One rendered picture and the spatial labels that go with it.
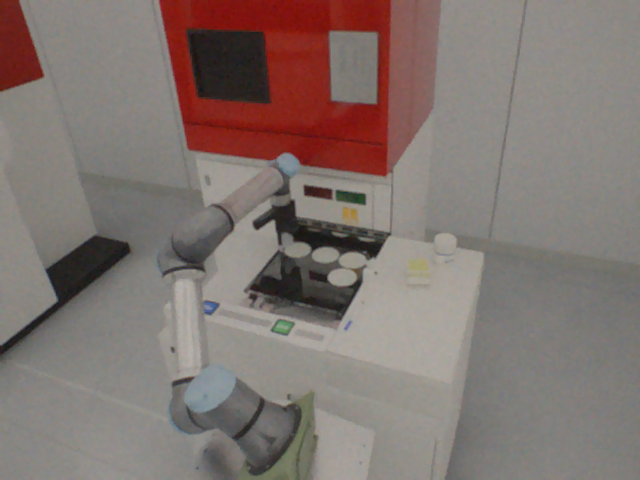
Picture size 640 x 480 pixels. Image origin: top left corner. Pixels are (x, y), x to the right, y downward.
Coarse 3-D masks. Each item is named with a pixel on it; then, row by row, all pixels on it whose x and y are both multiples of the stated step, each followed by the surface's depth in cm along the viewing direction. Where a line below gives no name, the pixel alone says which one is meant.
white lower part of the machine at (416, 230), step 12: (420, 204) 237; (420, 216) 242; (408, 228) 220; (420, 228) 247; (228, 240) 222; (240, 240) 219; (252, 240) 217; (420, 240) 253; (216, 252) 229; (228, 252) 226
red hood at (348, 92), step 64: (192, 0) 164; (256, 0) 155; (320, 0) 148; (384, 0) 141; (192, 64) 176; (256, 64) 167; (320, 64) 158; (384, 64) 150; (192, 128) 191; (256, 128) 180; (320, 128) 170; (384, 128) 161
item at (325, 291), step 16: (288, 256) 191; (304, 256) 190; (272, 272) 182; (288, 272) 182; (304, 272) 182; (320, 272) 181; (256, 288) 175; (272, 288) 175; (288, 288) 174; (304, 288) 174; (320, 288) 174; (336, 288) 173; (352, 288) 173; (320, 304) 166; (336, 304) 166
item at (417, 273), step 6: (408, 264) 160; (414, 264) 160; (420, 264) 160; (426, 264) 160; (408, 270) 158; (414, 270) 158; (420, 270) 157; (426, 270) 157; (408, 276) 158; (414, 276) 158; (420, 276) 158; (426, 276) 158; (408, 282) 160; (414, 282) 159; (420, 282) 159; (426, 282) 159
